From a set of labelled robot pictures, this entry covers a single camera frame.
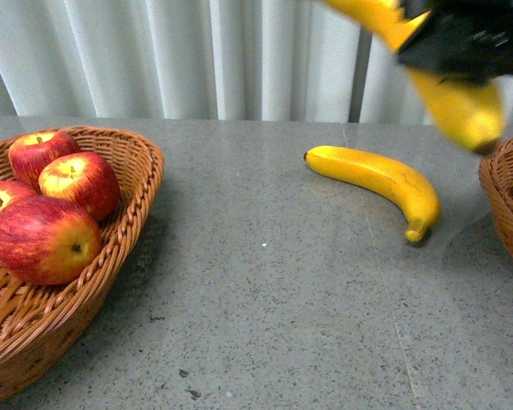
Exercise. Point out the brown wicker basket left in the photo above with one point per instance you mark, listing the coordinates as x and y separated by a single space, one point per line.
39 324

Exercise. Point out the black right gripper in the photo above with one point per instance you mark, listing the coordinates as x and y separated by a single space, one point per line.
471 40

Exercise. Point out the red yellow apple front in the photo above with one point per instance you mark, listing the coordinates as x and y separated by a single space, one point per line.
85 178

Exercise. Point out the yellow banana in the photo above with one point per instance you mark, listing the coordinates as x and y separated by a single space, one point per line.
471 116
402 185

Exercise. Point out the brown wicker basket right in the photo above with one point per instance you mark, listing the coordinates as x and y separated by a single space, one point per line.
496 179

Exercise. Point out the white pleated curtain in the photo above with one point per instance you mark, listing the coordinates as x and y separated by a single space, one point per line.
223 60

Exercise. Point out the brown wicker basket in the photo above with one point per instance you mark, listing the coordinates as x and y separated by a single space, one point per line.
39 324
496 179

